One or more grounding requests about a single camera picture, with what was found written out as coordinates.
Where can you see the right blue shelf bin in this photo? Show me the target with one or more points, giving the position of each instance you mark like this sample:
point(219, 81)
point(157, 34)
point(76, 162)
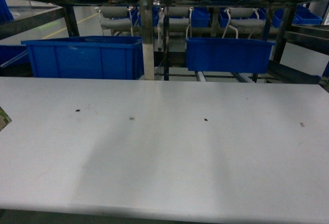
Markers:
point(228, 55)

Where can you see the large blue plastic bin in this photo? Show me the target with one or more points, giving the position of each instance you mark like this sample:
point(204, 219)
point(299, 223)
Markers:
point(87, 57)

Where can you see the grey chair right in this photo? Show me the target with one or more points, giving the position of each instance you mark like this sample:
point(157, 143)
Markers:
point(243, 18)

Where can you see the grey chair left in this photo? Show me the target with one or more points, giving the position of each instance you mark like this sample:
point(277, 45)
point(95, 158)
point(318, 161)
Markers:
point(115, 18)

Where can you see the flower gift bag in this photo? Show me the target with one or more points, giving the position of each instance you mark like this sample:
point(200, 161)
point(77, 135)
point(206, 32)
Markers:
point(4, 119)

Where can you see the grey chair middle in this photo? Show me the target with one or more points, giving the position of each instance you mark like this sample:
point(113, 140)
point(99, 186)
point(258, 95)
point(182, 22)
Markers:
point(179, 18)

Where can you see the grey chair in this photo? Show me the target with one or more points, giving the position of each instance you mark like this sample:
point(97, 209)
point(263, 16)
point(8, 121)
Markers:
point(243, 18)
point(115, 18)
point(179, 18)

